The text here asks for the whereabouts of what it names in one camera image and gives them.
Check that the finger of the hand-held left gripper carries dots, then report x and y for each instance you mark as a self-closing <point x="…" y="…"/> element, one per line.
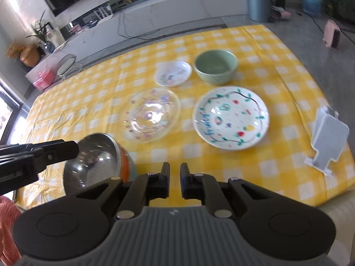
<point x="58" y="151"/>

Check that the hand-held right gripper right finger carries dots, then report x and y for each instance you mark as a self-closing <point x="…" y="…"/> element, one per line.
<point x="185" y="181"/>

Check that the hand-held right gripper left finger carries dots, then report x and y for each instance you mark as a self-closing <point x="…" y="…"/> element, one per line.
<point x="165" y="181"/>

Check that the steel bowl with orange outside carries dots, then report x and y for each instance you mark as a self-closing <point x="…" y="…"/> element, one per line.
<point x="91" y="160"/>

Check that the small white sticker plate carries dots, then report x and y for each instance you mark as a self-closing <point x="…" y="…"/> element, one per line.
<point x="173" y="73"/>

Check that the yellow checkered tablecloth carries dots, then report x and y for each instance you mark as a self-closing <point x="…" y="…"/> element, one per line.
<point x="91" y="99"/>

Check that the clear glass plate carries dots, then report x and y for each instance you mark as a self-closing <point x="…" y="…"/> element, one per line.
<point x="151" y="115"/>

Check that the pink box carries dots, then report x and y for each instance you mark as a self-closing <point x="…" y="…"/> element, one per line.
<point x="44" y="79"/>

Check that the large white floral plate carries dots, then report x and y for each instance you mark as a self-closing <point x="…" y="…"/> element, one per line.
<point x="230" y="117"/>

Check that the round table mirror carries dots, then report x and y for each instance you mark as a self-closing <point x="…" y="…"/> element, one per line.
<point x="66" y="63"/>

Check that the orange round vase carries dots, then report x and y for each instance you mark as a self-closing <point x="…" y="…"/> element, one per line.
<point x="29" y="55"/>

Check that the plant in blue-white vase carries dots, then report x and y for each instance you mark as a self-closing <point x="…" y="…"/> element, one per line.
<point x="45" y="40"/>

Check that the green ceramic bowl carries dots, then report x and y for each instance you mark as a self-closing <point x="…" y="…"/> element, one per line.
<point x="215" y="66"/>

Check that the white plastic stand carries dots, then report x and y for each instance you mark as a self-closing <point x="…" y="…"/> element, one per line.
<point x="328" y="138"/>

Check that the cream upholstered seat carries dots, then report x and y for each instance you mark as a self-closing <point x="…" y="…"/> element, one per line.
<point x="344" y="227"/>

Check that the white marble tv cabinet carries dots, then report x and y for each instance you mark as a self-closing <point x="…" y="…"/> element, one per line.
<point x="166" y="11"/>

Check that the grey metal trash bin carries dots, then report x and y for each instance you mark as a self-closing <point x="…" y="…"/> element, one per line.
<point x="258" y="1"/>

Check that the pink slippers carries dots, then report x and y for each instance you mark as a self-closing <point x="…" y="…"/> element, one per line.
<point x="281" y="12"/>

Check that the pink space heater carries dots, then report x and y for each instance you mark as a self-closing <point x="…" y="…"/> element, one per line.
<point x="331" y="33"/>

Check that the blue water jug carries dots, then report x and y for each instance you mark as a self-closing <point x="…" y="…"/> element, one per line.
<point x="312" y="0"/>

